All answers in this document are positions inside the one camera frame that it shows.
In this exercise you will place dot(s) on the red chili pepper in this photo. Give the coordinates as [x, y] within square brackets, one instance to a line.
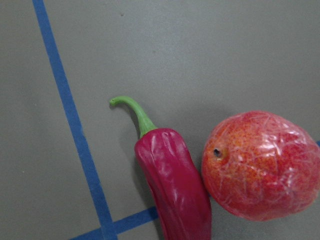
[180, 197]

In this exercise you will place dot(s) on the red pomegranate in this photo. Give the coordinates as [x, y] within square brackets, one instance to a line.
[260, 166]

